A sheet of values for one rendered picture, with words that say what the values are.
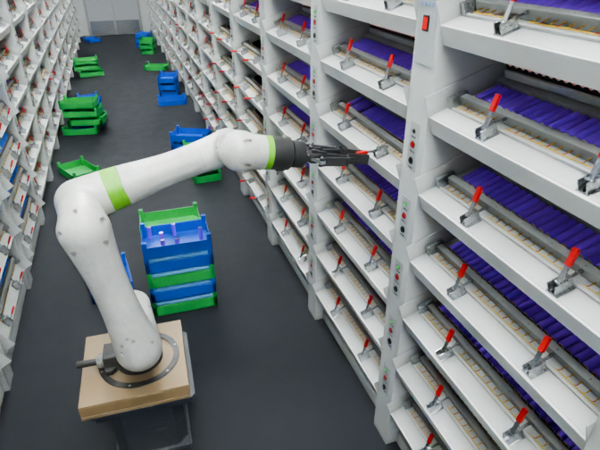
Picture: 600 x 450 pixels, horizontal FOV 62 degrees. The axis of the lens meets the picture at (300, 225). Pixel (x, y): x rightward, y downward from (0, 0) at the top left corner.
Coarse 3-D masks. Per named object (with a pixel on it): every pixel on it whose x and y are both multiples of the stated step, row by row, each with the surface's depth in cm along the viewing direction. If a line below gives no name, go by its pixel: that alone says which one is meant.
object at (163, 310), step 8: (216, 296) 239; (152, 304) 230; (168, 304) 233; (176, 304) 234; (184, 304) 236; (192, 304) 237; (200, 304) 238; (208, 304) 240; (216, 304) 241; (160, 312) 234; (168, 312) 235
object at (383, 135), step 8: (344, 104) 179; (352, 112) 172; (360, 120) 167; (368, 120) 164; (360, 128) 164; (368, 128) 162; (376, 128) 157; (384, 136) 152; (392, 136) 150; (392, 144) 148; (400, 144) 145; (392, 152) 146; (400, 152) 144
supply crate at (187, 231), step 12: (204, 216) 237; (144, 228) 231; (156, 228) 234; (168, 228) 236; (180, 228) 238; (192, 228) 240; (204, 228) 240; (144, 240) 232; (156, 240) 232; (168, 240) 232; (180, 240) 232; (192, 240) 232; (204, 240) 223; (144, 252) 217; (156, 252) 218; (168, 252) 220; (180, 252) 222
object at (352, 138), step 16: (336, 96) 183; (352, 96) 185; (320, 112) 184; (336, 128) 172; (352, 128) 168; (352, 144) 161; (368, 144) 156; (384, 144) 153; (384, 160) 145; (384, 176) 145
